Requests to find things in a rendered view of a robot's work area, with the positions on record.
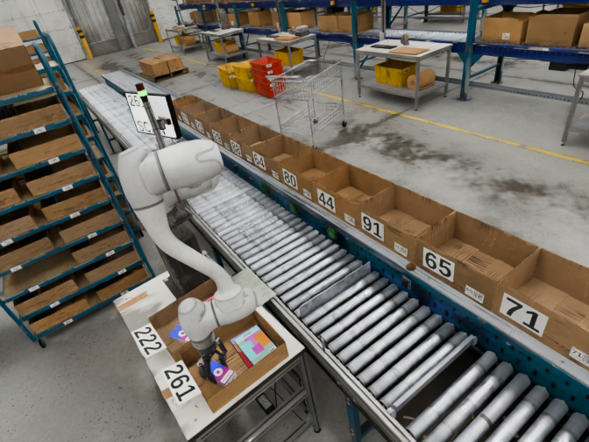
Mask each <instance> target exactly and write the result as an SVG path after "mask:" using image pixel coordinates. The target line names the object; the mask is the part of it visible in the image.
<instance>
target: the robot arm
mask: <svg viewBox="0 0 589 442"><path fill-rule="evenodd" d="M117 167H118V174H119V179H120V182H121V185H122V188H123V191H124V194H125V196H126V198H127V200H128V202H129V203H130V205H131V207H132V209H133V211H134V212H135V214H136V215H137V216H138V218H139V221H140V222H141V223H142V224H143V226H144V227H145V229H146V230H147V232H148V234H149V235H150V237H151V238H152V240H153V241H154V243H155V244H156V245H157V246H158V247H159V248H160V249H161V250H162V251H164V252H165V253H167V254H168V255H170V256H171V257H173V258H175V259H177V260H178V261H180V262H182V263H184V264H186V265H188V266H190V267H192V268H193V269H195V270H197V271H199V272H201V273H203V274H205V275H207V276H208V277H210V278H211V279H212V280H213V281H214V282H215V283H216V286H217V291H216V293H215V299H214V300H212V301H209V302H202V301H200V300H198V299H196V298H193V297H190V298H187V299H185V300H184V301H182V302H181V303H180V305H179V307H178V316H179V321H180V325H181V328H182V330H183V331H184V333H185V334H186V335H187V336H188V337H189V340H190V341H191V343H192V345H193V347H194V348H196V349H197V351H198V353H199V354H200V359H199V361H197V362H196V363H195V364H196V365H197V366H198V368H199V371H200V374H201V377H202V378H203V379H205V380H207V379H208V380H209V381H211V382H212V383H214V384H216V385H217V382H216V379H215V377H214V375H213V374H212V373H211V369H210V362H211V358H212V356H213V355H214V354H215V353H216V354H217V355H219V357H218V359H219V360H220V362H221V365H223V366H226V367H228V365H227V363H226V358H227V356H226V355H225V354H226V353H227V352H228V351H227V350H226V348H225V346H224V344H223V342H222V339H220V338H219V337H216V340H215V334H214V332H213V330H215V329H216V328H217V327H220V326H222V325H226V324H231V323H234V322H237V321H238V320H240V319H242V318H244V317H247V316H249V315H250V314H252V313H253V312H254V311H255V310H256V308H257V306H258V298H257V295H256V292H255V291H254V290H253V289H249V288H241V287H240V286H239V285H238V284H235V283H234V282H233V280H232V279H231V277H230V276H229V275H228V273H227V272H226V271H225V270H224V269H223V268H222V267H220V266H219V265H218V264H216V263H215V262H214V261H212V260H210V259H209V258H207V257H205V256H204V255H202V254H200V253H198V252H197V251H196V250H194V249H193V248H191V247H189V246H187V245H185V244H184V243H182V242H181V241H180V240H178V239H177V238H176V237H175V236H174V235H173V234H172V232H171V230H170V228H169V225H172V226H176V225H177V224H178V223H177V220H179V219H180V218H182V217H186V216H187V212H186V211H183V210H180V209H178V208H177V207H176V205H175V204H176V203H177V202H179V201H180V200H184V199H189V198H192V197H195V196H199V195H202V194H205V193H208V192H210V191H211V190H213V189H214V188H215V187H216V186H217V185H218V183H219V181H220V178H219V173H220V172H221V171H222V170H223V167H224V163H223V159H222V156H221V154H220V152H219V149H218V146H217V144H216V143H215V142H213V141H211V140H206V139H196V140H190V141H186V142H182V143H179V144H176V145H172V146H168V147H166V148H164V149H161V150H159V151H156V152H152V153H147V151H146V150H145V149H144V148H143V147H137V146H134V147H131V148H129V149H127V150H125V151H123V152H121V153H120V154H119V155H118V164H117ZM216 344H217V345H218V347H219V348H220V350H221V351H222V352H221V353H220V352H219V351H217V349H216ZM202 361H204V365H203V362H202Z"/></svg>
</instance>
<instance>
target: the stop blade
mask: <svg viewBox="0 0 589 442"><path fill-rule="evenodd" d="M370 273H371V268H370V261H368V262H367V263H366V264H365V265H363V266H362V267H360V268H358V269H357V270H355V271H353V272H352V273H350V274H348V275H347V276H346V277H345V278H343V279H342V280H340V281H339V282H336V283H335V284H333V285H332V286H330V287H329V288H327V289H326V290H324V291H323V292H322V293H320V294H318V295H317V296H315V297H313V298H312V299H310V300H309V301H307V302H306V303H305V304H303V305H301V306H300V307H299V308H300V312H301V317H302V319H303V318H304V317H306V316H307V315H308V314H310V313H311V312H313V311H314V310H316V309H317V308H319V307H320V306H322V305H323V304H325V303H327V302H328V301H329V300H330V299H332V298H333V297H335V296H337V295H338V294H340V293H341V292H343V291H344V290H346V289H348V288H349V287H350V286H351V285H353V284H354V283H356V282H358V281H359V280H361V279H362V278H364V277H365V276H367V275H368V274H370Z"/></svg>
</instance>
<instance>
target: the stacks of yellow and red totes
mask: <svg viewBox="0 0 589 442"><path fill-rule="evenodd" d="M281 62H282V59H277V58H274V57H269V56H266V57H263V58H259V59H257V60H253V61H243V62H240V63H235V62H232V63H228V64H225V65H222V66H218V67H217V68H218V70H219V72H218V74H219V75H220V78H221V81H222V84H223V85H225V86H226V87H228V88H230V89H232V88H236V87H239V89H241V90H243V91H246V92H249V93H254V92H257V93H258V94H260V95H262V96H266V97H268V98H273V97H274V96H277V95H279V94H280V91H281V92H283V91H284V90H285V89H286V84H285V83H283V85H282V84H281V82H280V83H279V82H273V85H272V82H269V81H268V80H267V79H266V78H265V76H266V75H276V76H278V75H281V74H283V73H284V72H283V68H284V67H283V66H282V65H281ZM274 83H275V85H274ZM277 83H278V85H280V86H278V87H276V84H277ZM284 84H285V87H284ZM273 87H274V89H275V87H276V89H279V91H278V92H277V90H271V89H273ZM282 87H283V88H284V90H282ZM273 92H275V94H274V93H273ZM276 92H277V95H276ZM280 95H283V94H280ZM280 95H279V96H280Z"/></svg>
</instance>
